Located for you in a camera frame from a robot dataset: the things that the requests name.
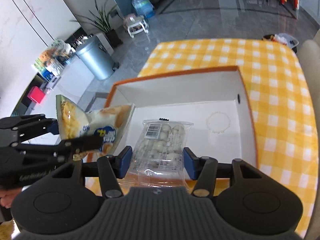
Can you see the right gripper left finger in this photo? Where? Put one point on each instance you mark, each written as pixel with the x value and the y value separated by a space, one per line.
pixel 111 168

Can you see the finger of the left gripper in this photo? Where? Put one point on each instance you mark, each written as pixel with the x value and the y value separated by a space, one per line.
pixel 79 145
pixel 53 127

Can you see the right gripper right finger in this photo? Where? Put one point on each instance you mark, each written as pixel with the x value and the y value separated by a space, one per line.
pixel 203 170

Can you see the clear pack white balls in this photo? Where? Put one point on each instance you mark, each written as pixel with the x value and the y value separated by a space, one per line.
pixel 157 159

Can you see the white gloved hand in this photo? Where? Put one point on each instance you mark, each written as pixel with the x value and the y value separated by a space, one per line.
pixel 7 196

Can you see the red box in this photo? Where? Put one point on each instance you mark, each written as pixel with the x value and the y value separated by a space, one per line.
pixel 36 94

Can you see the toys on cabinet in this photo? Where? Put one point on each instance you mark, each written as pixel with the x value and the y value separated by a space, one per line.
pixel 52 61

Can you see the orange cardboard box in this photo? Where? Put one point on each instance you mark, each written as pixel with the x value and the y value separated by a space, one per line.
pixel 213 100

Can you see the silver trash can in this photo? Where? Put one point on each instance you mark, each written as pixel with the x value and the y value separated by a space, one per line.
pixel 96 58

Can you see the yellow checkered tablecloth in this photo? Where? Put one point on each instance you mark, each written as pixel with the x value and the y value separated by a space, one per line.
pixel 281 105

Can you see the potted green plant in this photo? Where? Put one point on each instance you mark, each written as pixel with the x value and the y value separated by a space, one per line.
pixel 101 21

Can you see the small white stool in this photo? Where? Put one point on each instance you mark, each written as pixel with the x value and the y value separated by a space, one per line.
pixel 135 24

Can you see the blue water jug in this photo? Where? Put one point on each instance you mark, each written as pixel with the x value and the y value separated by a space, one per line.
pixel 143 8

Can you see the small waste bin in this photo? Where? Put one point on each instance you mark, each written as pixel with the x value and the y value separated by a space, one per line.
pixel 284 39

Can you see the grey sofa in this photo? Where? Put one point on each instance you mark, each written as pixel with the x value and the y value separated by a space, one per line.
pixel 309 58

